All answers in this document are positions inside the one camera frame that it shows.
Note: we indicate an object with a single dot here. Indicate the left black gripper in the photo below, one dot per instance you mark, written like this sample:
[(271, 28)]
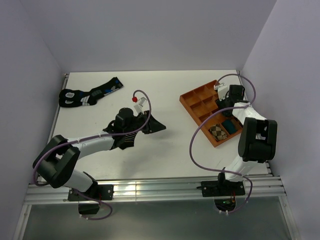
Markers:
[(153, 126)]

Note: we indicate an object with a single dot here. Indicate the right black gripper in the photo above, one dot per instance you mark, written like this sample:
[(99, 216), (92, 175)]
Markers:
[(220, 103)]

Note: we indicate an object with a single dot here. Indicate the black white striped sock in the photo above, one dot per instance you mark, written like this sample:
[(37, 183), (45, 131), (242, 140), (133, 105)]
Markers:
[(126, 141)]

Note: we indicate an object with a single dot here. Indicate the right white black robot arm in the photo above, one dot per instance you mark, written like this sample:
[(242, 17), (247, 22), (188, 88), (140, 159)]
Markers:
[(257, 142)]

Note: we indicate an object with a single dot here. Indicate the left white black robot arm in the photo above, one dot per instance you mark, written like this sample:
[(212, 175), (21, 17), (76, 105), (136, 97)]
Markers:
[(56, 162)]

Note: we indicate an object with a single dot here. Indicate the teal rolled sock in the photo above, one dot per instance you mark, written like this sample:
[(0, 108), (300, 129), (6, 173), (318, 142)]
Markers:
[(229, 126)]

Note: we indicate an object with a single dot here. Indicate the orange compartment tray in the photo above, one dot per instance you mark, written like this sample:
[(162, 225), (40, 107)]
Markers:
[(200, 103)]

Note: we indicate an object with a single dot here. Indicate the brown argyle rolled sock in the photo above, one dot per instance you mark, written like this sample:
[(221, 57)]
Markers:
[(217, 132)]

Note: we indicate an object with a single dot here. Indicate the black blue sport sock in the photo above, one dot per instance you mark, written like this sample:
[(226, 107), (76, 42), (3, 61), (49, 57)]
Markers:
[(69, 98)]

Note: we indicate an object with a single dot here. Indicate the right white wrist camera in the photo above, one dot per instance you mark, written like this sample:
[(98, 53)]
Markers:
[(222, 90)]

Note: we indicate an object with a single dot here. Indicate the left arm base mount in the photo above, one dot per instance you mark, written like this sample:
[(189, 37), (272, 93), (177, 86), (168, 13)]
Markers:
[(98, 192)]

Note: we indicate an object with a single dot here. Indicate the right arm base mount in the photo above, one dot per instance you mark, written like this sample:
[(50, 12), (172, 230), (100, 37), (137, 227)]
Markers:
[(216, 189)]

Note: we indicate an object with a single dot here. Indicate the aluminium frame rail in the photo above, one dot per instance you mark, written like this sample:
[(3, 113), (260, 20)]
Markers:
[(162, 208)]

